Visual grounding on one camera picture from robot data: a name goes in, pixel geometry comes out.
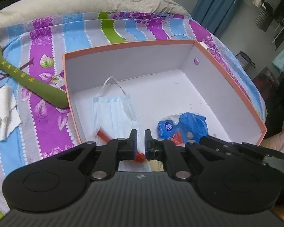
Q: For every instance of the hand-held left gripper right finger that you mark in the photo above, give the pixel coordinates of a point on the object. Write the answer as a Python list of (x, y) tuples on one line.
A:
[(147, 146)]

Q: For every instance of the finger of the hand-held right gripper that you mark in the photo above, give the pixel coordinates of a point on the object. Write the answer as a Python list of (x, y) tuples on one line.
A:
[(227, 149)]

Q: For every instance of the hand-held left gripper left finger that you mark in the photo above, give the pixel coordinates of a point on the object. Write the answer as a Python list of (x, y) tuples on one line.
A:
[(133, 146)]

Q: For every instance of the red foil packet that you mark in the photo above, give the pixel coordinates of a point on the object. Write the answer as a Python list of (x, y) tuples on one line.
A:
[(104, 136)]

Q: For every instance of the blue face mask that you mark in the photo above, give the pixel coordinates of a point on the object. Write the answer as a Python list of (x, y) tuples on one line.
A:
[(113, 113)]

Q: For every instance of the blue tissue packet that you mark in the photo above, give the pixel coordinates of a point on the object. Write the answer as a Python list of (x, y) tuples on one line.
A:
[(187, 127)]

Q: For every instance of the orange cardboard box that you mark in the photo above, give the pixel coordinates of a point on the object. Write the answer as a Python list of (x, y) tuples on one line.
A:
[(161, 94)]

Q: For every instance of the pink patterned cloth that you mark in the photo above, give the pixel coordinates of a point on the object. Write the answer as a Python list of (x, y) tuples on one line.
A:
[(277, 139)]

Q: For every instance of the small trash bin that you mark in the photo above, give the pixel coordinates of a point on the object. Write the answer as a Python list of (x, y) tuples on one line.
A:
[(245, 60)]

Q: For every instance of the striped floral bed sheet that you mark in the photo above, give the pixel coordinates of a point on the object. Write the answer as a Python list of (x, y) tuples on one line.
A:
[(45, 120)]

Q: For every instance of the green massage hammer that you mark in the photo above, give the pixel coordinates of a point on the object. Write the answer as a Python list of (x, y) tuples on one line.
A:
[(35, 85)]

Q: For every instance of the white tissue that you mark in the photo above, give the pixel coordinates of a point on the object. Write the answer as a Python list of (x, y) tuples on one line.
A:
[(7, 115)]

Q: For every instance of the grey ribbed object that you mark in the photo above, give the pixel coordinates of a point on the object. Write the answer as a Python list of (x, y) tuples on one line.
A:
[(262, 20)]

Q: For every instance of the blue curtain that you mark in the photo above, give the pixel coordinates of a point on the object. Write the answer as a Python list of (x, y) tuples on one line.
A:
[(215, 4)]

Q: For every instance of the grey duvet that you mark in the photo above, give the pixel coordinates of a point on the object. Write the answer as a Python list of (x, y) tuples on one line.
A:
[(97, 0)]

